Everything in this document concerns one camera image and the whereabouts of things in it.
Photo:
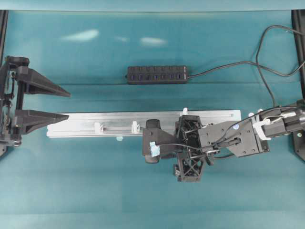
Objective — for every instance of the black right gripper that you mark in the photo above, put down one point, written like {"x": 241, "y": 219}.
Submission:
{"x": 206, "y": 143}

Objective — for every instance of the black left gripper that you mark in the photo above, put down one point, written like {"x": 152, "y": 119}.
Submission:
{"x": 15, "y": 80}

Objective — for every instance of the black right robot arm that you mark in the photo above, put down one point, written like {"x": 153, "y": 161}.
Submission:
{"x": 279, "y": 121}

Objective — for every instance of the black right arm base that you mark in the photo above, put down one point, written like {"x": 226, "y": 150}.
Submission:
{"x": 299, "y": 144}

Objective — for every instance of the black multiport USB hub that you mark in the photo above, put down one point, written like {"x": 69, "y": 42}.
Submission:
{"x": 167, "y": 74}

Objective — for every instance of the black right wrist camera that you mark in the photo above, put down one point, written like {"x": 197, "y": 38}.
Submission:
{"x": 158, "y": 144}

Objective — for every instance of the aluminium extrusion rail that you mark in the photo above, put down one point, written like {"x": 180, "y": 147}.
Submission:
{"x": 115, "y": 124}

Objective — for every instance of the black left frame post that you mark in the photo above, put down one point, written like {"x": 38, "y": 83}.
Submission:
{"x": 3, "y": 28}

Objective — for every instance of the black frame post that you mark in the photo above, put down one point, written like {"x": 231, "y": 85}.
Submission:
{"x": 3, "y": 28}
{"x": 298, "y": 23}

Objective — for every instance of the black right frame post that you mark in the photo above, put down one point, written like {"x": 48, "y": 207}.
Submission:
{"x": 298, "y": 23}

